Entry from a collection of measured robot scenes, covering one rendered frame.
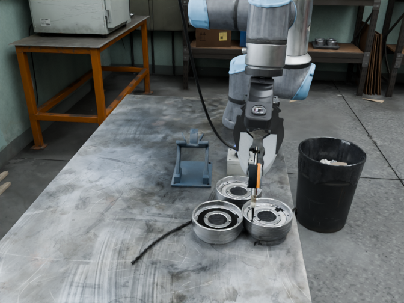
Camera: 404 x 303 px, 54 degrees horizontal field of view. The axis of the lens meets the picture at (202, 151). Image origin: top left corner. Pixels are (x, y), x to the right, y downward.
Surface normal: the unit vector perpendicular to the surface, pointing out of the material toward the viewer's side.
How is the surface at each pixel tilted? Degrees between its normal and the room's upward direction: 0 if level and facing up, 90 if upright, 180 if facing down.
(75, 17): 90
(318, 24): 90
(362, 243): 0
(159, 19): 90
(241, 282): 0
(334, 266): 0
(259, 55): 82
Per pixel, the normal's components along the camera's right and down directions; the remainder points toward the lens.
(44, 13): -0.10, 0.44
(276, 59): 0.40, 0.32
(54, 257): 0.01, -0.90
